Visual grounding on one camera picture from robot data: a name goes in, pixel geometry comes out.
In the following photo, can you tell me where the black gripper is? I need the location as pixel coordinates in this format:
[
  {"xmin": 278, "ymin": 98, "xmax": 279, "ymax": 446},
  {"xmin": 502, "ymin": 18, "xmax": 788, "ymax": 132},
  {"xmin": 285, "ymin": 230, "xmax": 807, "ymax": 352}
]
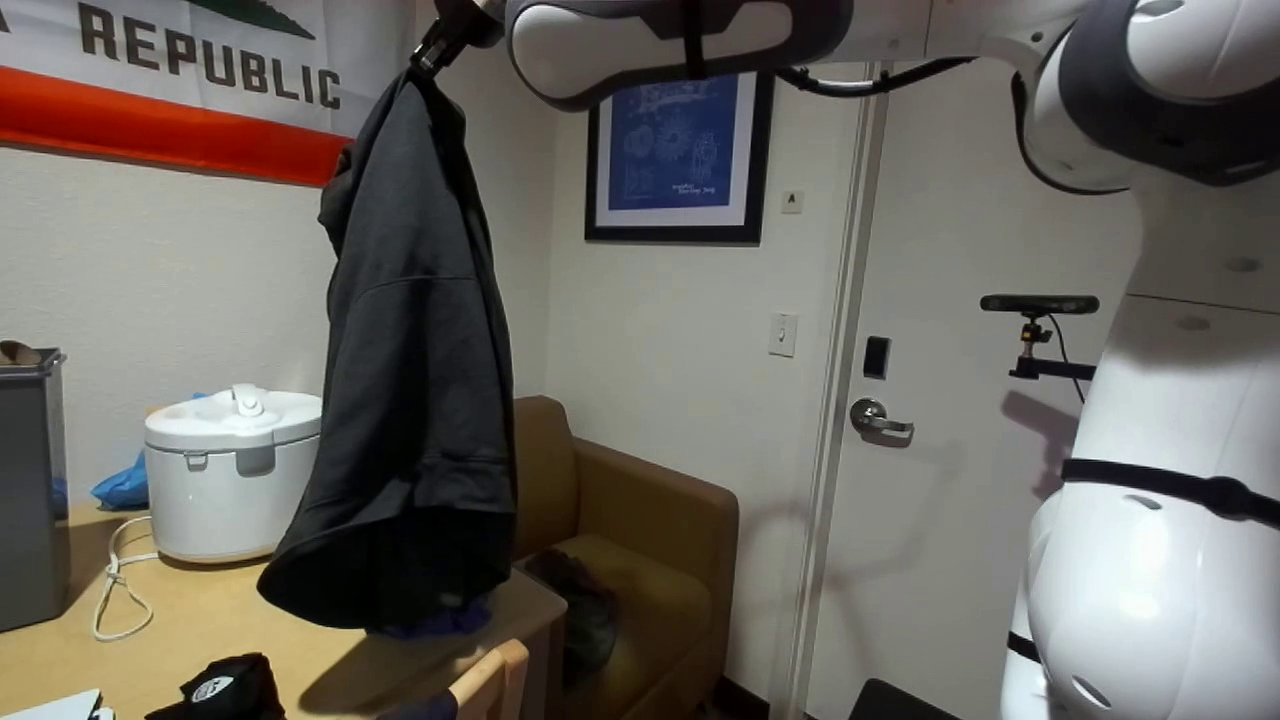
[{"xmin": 410, "ymin": 0, "xmax": 510, "ymax": 77}]

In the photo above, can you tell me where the dark grey jacket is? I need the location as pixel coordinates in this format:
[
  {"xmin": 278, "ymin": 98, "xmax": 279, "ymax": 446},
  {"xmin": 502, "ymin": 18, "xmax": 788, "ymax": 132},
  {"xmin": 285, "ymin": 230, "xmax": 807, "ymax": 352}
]
[{"xmin": 256, "ymin": 58, "xmax": 520, "ymax": 638}]

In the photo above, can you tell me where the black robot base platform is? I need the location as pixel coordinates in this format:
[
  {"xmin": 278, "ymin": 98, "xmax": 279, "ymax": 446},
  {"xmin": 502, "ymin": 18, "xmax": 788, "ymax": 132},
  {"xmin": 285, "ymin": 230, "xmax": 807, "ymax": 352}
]
[{"xmin": 848, "ymin": 675, "xmax": 956, "ymax": 720}]

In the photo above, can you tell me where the black framed blue poster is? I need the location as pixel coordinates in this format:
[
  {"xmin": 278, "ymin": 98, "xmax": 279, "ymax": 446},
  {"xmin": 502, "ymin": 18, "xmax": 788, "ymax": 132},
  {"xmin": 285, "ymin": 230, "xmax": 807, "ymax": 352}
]
[{"xmin": 582, "ymin": 70, "xmax": 776, "ymax": 249}]

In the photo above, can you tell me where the California Republic flag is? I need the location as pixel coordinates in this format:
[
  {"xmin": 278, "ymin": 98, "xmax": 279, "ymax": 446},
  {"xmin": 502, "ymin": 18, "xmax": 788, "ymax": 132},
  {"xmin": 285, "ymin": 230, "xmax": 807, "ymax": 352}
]
[{"xmin": 0, "ymin": 0, "xmax": 432, "ymax": 193}]

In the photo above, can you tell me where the white rice cooker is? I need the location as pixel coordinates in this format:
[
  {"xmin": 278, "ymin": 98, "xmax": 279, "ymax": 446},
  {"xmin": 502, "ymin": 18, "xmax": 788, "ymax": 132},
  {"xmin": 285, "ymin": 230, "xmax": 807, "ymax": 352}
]
[{"xmin": 140, "ymin": 380, "xmax": 329, "ymax": 570}]

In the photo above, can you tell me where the brown armchair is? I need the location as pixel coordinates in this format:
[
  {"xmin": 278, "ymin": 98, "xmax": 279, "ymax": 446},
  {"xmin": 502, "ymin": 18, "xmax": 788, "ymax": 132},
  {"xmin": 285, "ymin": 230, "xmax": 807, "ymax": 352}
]
[{"xmin": 504, "ymin": 394, "xmax": 746, "ymax": 720}]

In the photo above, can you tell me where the blue crumpled cloth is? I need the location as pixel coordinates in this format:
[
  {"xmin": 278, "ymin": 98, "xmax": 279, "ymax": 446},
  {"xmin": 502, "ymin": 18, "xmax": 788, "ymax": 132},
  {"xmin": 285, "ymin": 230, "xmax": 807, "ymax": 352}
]
[{"xmin": 90, "ymin": 446, "xmax": 151, "ymax": 513}]

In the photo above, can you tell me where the silver door lever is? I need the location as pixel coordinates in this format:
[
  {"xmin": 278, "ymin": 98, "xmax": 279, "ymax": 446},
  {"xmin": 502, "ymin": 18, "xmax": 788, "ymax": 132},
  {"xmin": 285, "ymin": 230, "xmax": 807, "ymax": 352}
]
[{"xmin": 848, "ymin": 396, "xmax": 919, "ymax": 453}]

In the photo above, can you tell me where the grey crumpled cloth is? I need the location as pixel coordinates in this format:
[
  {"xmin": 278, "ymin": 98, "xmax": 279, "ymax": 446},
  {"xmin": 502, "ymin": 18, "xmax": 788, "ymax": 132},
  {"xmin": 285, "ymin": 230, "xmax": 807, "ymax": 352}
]
[{"xmin": 523, "ymin": 547, "xmax": 619, "ymax": 689}]

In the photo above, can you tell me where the tall grey bin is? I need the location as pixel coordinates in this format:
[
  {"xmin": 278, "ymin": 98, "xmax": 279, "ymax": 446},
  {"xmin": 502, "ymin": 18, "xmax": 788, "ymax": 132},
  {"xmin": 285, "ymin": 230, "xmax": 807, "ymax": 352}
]
[{"xmin": 0, "ymin": 341, "xmax": 72, "ymax": 631}]

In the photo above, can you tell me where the wooden table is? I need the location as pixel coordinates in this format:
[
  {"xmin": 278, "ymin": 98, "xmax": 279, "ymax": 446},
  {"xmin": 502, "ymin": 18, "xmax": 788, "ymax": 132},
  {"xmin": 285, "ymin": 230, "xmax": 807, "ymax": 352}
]
[{"xmin": 0, "ymin": 496, "xmax": 574, "ymax": 720}]

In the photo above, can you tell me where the black pouch white logo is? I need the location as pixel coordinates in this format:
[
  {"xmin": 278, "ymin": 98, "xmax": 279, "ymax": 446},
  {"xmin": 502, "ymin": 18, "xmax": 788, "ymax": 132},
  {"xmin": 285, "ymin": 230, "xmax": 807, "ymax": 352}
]
[{"xmin": 140, "ymin": 652, "xmax": 288, "ymax": 720}]

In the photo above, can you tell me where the white door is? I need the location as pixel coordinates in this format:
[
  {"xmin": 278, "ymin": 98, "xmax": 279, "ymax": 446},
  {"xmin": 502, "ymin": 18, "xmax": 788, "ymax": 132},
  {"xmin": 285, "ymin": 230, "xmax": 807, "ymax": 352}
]
[{"xmin": 796, "ymin": 58, "xmax": 1151, "ymax": 720}]

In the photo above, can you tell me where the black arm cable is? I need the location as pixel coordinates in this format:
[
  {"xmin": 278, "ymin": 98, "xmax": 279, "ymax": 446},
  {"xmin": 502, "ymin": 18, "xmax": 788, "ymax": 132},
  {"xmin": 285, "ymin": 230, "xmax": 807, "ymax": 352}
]
[{"xmin": 776, "ymin": 54, "xmax": 984, "ymax": 101}]

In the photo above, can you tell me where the white light switch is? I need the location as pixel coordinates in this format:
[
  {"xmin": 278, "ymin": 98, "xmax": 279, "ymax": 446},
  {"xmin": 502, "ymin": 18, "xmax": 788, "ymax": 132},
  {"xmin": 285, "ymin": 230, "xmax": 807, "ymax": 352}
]
[{"xmin": 764, "ymin": 307, "xmax": 805, "ymax": 362}]

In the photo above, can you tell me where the white rice cooker cable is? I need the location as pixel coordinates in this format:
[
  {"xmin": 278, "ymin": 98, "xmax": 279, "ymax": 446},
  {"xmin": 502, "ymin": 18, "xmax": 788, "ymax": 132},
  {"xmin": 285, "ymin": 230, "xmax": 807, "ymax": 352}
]
[{"xmin": 86, "ymin": 513, "xmax": 165, "ymax": 647}]

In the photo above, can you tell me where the black stereo camera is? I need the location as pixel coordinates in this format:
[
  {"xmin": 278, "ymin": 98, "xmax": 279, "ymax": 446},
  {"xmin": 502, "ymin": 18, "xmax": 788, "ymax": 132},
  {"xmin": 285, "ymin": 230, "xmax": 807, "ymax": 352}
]
[{"xmin": 976, "ymin": 291, "xmax": 1105, "ymax": 320}]

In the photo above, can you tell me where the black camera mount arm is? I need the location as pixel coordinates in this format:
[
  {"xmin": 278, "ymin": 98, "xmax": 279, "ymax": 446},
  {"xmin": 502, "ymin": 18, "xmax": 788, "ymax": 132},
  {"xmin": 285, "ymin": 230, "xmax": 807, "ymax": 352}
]
[{"xmin": 1008, "ymin": 313, "xmax": 1101, "ymax": 394}]

